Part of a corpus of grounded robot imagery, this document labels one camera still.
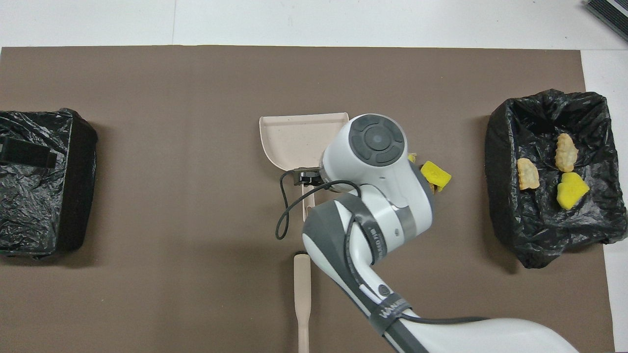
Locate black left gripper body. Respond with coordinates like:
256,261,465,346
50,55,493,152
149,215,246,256
0,137,57,169

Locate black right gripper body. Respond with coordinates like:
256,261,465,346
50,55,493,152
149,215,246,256
293,167,324,187

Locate beige plastic dustpan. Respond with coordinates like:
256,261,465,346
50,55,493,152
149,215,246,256
259,112,350,222

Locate beige hand brush black bristles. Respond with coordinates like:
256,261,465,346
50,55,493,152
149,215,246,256
293,253,312,353

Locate tan foam scrap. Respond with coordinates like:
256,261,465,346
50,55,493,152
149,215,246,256
517,158,540,191

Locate pale foam scrap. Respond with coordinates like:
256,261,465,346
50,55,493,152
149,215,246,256
555,133,578,173

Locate bin with black liner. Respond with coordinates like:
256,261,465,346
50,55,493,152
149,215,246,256
0,108,98,259
485,89,628,269

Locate brown table mat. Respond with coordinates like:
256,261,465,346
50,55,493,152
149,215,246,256
0,46,615,353

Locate dark ribbed object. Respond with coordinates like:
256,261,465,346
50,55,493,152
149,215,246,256
585,0,628,42

